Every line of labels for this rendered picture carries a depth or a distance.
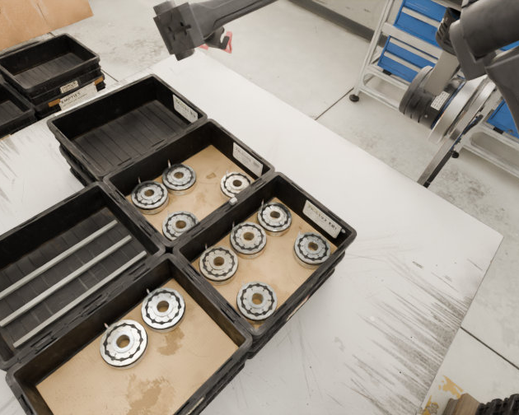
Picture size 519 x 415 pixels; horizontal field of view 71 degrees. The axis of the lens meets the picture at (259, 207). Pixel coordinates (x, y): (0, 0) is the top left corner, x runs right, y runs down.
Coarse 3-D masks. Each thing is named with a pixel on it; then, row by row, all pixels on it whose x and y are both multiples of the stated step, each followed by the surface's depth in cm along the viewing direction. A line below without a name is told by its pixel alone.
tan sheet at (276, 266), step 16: (288, 208) 113; (304, 224) 110; (224, 240) 104; (272, 240) 106; (288, 240) 106; (272, 256) 103; (288, 256) 103; (240, 272) 99; (256, 272) 100; (272, 272) 100; (288, 272) 100; (304, 272) 101; (224, 288) 96; (240, 288) 96; (288, 288) 98; (256, 304) 94
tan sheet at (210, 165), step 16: (192, 160) 121; (208, 160) 121; (224, 160) 122; (160, 176) 115; (208, 176) 117; (192, 192) 113; (208, 192) 114; (176, 208) 109; (192, 208) 109; (208, 208) 110; (160, 224) 105
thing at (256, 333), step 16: (272, 176) 107; (304, 192) 105; (320, 208) 102; (208, 224) 95; (352, 240) 97; (176, 256) 89; (336, 256) 93; (192, 272) 87; (320, 272) 90; (208, 288) 85; (304, 288) 88; (224, 304) 83; (288, 304) 85; (240, 320) 81; (272, 320) 82; (256, 336) 80
